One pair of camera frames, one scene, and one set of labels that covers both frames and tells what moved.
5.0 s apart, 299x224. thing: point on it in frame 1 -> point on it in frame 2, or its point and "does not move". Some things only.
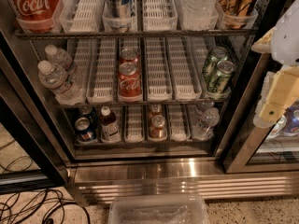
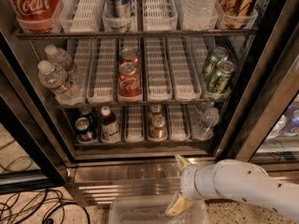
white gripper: x=288 y=36 -> x=189 y=180
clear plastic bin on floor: x=158 y=209 does not move
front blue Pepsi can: x=85 y=131 does not move
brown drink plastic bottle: x=109 y=130 does not move
